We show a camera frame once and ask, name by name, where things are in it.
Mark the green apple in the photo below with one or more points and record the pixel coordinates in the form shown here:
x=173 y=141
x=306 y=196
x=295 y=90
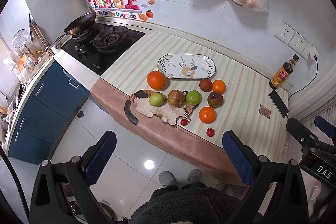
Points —
x=156 y=99
x=193 y=97

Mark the soy sauce bottle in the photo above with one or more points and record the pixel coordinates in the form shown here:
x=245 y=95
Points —
x=283 y=73

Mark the dark orange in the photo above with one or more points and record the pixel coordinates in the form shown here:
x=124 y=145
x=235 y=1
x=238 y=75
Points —
x=206 y=85

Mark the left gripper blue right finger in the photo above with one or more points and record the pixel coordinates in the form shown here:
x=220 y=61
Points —
x=241 y=156

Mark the black smartphone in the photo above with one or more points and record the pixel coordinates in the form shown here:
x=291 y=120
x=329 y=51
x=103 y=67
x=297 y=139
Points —
x=279 y=103

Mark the colourful wall sticker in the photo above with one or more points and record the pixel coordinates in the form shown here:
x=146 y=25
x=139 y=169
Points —
x=142 y=10

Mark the grey slipper left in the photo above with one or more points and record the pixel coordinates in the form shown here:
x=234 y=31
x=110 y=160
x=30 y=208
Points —
x=166 y=178

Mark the floral oval ceramic plate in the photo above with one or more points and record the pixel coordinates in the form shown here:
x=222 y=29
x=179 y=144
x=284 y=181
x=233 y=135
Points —
x=185 y=66

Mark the striped cat print mat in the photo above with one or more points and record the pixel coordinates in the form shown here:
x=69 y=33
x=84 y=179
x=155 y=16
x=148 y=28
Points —
x=245 y=91

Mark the dark fleece clothing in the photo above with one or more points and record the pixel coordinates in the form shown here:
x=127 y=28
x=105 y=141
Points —
x=193 y=203

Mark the small brown label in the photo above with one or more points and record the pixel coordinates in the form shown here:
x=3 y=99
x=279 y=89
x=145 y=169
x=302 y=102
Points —
x=265 y=111

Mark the wire strainer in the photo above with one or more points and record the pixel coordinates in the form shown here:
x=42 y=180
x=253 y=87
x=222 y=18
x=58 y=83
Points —
x=20 y=40

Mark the white charger plug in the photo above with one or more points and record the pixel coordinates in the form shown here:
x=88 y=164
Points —
x=312 y=54

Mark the grey slipper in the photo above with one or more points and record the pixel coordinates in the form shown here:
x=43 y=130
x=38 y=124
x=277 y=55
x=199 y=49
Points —
x=194 y=176
x=166 y=178

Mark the black frying pan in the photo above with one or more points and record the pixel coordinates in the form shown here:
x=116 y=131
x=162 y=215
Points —
x=76 y=29

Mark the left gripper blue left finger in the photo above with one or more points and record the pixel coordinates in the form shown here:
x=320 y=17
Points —
x=97 y=157

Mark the cherry tomato on cat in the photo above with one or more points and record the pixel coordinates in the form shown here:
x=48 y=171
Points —
x=184 y=122

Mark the bright orange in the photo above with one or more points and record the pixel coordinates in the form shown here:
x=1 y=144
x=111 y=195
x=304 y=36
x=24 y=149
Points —
x=219 y=86

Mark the blue kitchen cabinet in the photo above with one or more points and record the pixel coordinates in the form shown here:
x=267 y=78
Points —
x=46 y=115

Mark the dark red bruised apple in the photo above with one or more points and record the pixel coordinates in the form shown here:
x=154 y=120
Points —
x=215 y=100

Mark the grey slipper right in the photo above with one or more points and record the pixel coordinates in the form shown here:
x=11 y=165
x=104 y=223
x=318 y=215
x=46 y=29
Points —
x=194 y=176

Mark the black gas stove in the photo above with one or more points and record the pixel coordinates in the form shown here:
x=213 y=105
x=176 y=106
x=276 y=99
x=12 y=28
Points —
x=101 y=45

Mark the cherry tomato near edge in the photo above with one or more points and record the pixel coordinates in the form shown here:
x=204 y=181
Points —
x=210 y=132

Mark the large orange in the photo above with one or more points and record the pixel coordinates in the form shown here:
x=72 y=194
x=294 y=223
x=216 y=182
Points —
x=156 y=80

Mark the white wall socket panel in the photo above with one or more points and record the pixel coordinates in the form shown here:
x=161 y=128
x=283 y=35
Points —
x=292 y=39

